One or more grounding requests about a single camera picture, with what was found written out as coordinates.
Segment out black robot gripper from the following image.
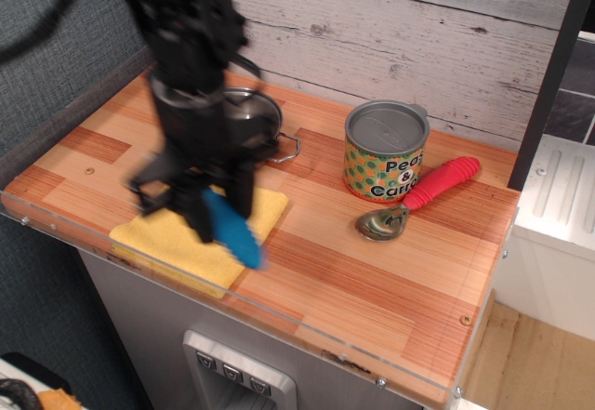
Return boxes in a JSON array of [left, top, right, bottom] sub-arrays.
[[128, 72, 263, 243]]

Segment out blue handled metal fork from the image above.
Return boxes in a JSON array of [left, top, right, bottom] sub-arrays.
[[202, 189, 264, 270]]

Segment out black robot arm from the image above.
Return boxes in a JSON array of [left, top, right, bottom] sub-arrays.
[[125, 0, 277, 243]]

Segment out yellow cloth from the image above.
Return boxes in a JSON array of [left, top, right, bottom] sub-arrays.
[[110, 187, 289, 298]]

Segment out small steel pot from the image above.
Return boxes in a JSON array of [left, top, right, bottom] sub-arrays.
[[223, 86, 301, 164]]

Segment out peas and carrots can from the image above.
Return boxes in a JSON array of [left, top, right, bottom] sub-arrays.
[[343, 99, 430, 204]]

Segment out grey toy fridge dispenser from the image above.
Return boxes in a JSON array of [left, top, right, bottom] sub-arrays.
[[183, 330, 298, 409]]

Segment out orange object bottom left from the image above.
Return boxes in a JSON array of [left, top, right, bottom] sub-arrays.
[[37, 389, 84, 410]]

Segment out clear acrylic edge guard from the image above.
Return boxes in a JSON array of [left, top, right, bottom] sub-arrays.
[[0, 188, 520, 406]]

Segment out white toy sink unit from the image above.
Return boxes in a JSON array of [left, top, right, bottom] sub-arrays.
[[491, 31, 595, 337]]

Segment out red handled metal spoon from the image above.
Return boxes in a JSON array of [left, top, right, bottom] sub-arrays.
[[354, 156, 481, 242]]

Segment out dark grey right post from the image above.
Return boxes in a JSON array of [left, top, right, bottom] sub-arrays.
[[508, 0, 591, 192]]

